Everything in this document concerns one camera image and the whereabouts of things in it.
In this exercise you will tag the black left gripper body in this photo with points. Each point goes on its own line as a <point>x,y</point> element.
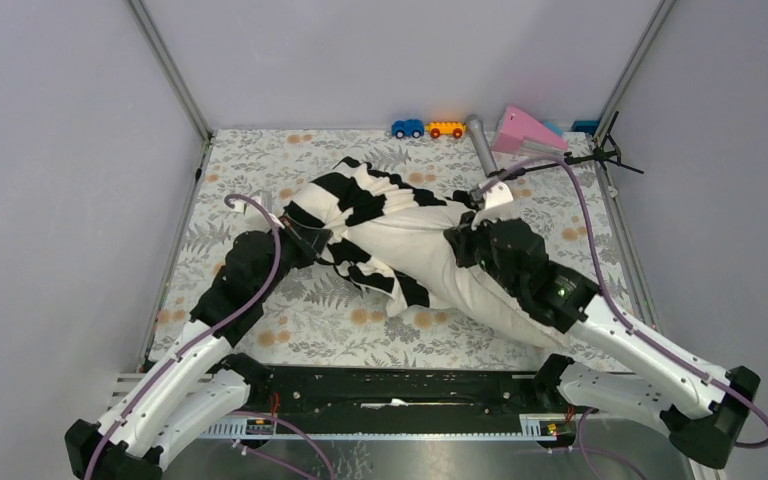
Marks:
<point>295,250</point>

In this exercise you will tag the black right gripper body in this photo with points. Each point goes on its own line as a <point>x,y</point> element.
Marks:
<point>477,247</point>

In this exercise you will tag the cream white pillow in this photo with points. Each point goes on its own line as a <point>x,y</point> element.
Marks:
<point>411,242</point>

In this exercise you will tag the black white striped pillowcase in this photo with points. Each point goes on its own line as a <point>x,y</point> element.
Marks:
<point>354,194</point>

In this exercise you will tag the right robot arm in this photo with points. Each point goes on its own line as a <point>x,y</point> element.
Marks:
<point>699,406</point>

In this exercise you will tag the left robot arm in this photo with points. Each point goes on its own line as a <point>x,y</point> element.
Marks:
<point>200,378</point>

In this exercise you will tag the floral patterned table mat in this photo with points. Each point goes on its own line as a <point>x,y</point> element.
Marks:
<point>315,317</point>

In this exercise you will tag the grey microphone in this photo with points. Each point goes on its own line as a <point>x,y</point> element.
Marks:
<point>475,130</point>

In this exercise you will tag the pink wedge block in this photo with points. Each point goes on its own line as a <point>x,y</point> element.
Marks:
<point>518,131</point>

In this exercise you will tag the orange yellow toy car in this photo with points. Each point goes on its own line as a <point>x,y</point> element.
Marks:
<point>454,129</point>

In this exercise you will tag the light blue block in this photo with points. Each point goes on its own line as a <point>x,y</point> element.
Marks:
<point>553,127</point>

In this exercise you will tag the black mini tripod stand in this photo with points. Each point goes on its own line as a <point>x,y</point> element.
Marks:
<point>605,152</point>

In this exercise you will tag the blue toy car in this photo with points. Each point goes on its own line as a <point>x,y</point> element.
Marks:
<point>408,128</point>

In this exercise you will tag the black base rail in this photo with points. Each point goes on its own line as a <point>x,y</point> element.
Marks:
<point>369,401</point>

